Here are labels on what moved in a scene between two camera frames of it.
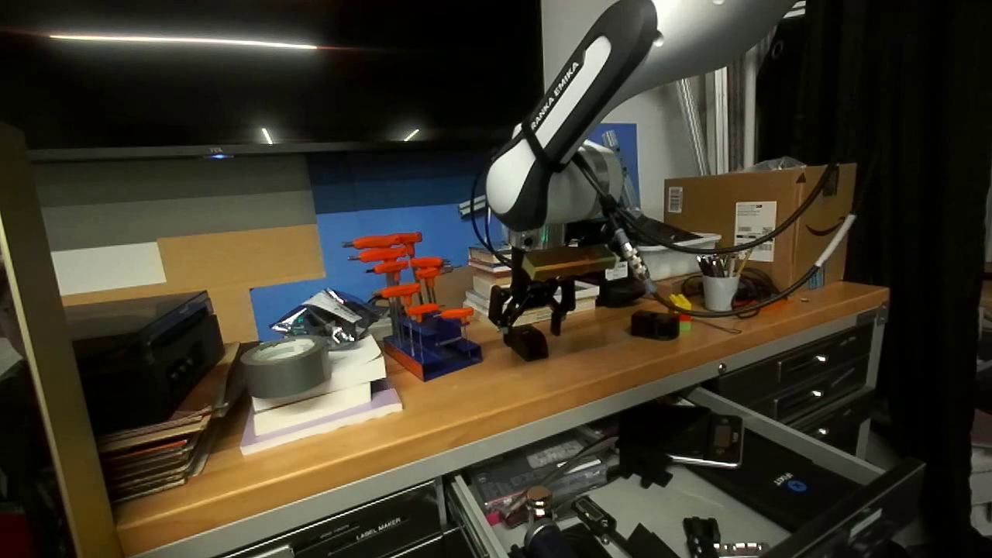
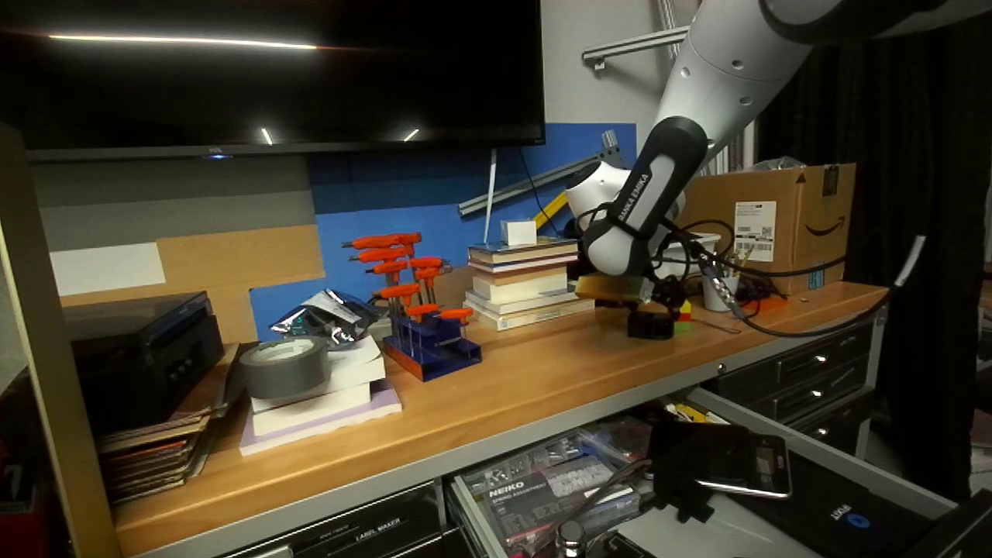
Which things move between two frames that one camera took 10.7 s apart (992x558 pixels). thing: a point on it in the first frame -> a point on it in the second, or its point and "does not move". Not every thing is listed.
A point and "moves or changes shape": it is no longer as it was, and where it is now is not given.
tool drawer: x=706 y=480 moves or changes shape
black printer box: x=137 y=359 does not move
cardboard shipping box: x=785 y=226 does not move
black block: x=656 y=323 does not move
